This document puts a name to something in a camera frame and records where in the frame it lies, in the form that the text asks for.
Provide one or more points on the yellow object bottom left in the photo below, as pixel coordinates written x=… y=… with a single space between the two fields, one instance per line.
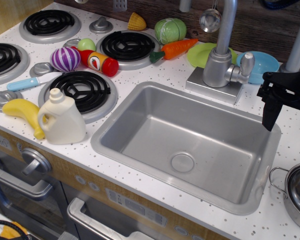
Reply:
x=10 y=233

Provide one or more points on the silver stove knob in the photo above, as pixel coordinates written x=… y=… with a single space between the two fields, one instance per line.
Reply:
x=7 y=95
x=101 y=26
x=41 y=68

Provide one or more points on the hanging silver ladle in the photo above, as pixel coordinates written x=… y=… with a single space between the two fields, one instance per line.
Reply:
x=210 y=19

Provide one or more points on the blue handled toy knife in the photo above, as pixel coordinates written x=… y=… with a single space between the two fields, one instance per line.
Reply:
x=33 y=81

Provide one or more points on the silver oven door handle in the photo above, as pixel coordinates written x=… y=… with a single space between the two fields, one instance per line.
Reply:
x=38 y=192

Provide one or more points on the silver stove knob front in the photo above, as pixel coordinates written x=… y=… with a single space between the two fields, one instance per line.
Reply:
x=7 y=95

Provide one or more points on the silver sink basin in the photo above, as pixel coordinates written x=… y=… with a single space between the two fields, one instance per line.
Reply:
x=217 y=153

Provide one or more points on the front stove burner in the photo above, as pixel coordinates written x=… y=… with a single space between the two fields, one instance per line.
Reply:
x=95 y=95

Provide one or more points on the far left stove burner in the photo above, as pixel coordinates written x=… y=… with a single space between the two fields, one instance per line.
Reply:
x=14 y=61

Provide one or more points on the silver stove knob back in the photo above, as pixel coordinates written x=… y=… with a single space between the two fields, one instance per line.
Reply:
x=101 y=26

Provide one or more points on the back right stove burner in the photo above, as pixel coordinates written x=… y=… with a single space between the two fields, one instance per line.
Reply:
x=131 y=49

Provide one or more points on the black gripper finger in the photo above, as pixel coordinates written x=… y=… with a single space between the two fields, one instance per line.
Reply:
x=271 y=115

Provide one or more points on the orange toy carrot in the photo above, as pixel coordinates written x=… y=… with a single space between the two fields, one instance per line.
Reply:
x=172 y=50

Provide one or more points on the cream detergent bottle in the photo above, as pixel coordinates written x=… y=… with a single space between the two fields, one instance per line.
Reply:
x=60 y=120

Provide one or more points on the hanging grey spatula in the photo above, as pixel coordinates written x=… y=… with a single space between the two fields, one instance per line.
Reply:
x=119 y=5

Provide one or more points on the yellow toy corn piece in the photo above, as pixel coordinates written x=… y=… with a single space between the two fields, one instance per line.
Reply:
x=136 y=22

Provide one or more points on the silver stove knob middle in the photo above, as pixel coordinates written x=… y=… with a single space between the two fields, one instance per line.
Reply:
x=41 y=68

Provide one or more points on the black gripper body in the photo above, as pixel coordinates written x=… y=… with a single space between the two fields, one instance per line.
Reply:
x=279 y=89

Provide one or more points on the purple striped toy onion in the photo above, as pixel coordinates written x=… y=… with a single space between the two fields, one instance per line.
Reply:
x=65 y=59

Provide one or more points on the silver toy faucet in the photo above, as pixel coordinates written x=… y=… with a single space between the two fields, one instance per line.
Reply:
x=221 y=79

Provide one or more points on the stainless steel pot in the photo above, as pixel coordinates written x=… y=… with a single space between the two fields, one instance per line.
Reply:
x=291 y=191

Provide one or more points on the green toy plate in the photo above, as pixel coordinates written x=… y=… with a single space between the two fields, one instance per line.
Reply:
x=198 y=55

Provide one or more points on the blue toy bowl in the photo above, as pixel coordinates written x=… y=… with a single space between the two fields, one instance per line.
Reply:
x=263 y=63

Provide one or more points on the silver stove knob hidden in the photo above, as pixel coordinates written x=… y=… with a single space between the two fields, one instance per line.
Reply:
x=72 y=43

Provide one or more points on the light green toy lime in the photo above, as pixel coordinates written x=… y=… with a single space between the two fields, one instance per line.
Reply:
x=86 y=44

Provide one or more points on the back left stove burner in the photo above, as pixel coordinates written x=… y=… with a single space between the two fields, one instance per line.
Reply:
x=49 y=27

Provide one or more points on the green toy cabbage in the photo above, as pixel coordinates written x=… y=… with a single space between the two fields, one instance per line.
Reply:
x=170 y=30

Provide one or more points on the stove burner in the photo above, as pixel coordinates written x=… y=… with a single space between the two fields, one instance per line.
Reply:
x=49 y=27
x=95 y=95
x=131 y=49
x=14 y=61

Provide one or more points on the yellow toy banana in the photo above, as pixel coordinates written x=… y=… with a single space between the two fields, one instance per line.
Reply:
x=26 y=110

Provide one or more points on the silver oven dial knob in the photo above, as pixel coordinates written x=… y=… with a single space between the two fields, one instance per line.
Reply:
x=35 y=162

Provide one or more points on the silver dishwasher door handle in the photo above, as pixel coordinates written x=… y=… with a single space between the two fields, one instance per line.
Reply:
x=74 y=211

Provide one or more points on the red ketchup toy bottle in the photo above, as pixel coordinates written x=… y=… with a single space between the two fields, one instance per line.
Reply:
x=98 y=62

